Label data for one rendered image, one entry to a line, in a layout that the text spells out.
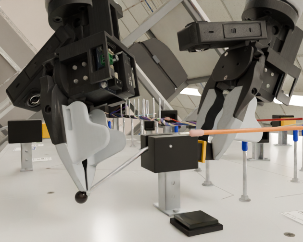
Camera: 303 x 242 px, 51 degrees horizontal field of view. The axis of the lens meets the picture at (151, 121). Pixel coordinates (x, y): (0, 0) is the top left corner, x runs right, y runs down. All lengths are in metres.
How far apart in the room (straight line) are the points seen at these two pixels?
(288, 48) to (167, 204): 0.26
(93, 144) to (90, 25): 0.13
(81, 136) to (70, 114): 0.03
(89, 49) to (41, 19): 7.64
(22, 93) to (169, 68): 1.16
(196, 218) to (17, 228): 0.18
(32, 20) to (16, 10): 0.39
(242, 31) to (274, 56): 0.05
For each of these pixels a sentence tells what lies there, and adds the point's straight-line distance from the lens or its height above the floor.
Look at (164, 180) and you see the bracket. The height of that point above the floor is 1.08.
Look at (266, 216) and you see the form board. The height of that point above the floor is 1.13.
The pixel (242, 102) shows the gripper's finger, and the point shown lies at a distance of 0.37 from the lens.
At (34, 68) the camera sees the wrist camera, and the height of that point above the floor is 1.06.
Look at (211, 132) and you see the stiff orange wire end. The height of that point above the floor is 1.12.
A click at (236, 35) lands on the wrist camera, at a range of 0.41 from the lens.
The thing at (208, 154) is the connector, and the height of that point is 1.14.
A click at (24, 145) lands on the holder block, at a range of 0.67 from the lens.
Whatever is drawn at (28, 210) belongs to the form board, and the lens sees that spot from 0.42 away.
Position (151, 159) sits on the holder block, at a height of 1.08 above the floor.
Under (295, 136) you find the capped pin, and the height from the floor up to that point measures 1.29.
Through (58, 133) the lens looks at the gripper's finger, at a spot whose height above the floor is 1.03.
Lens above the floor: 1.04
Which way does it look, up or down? 13 degrees up
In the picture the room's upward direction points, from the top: 47 degrees clockwise
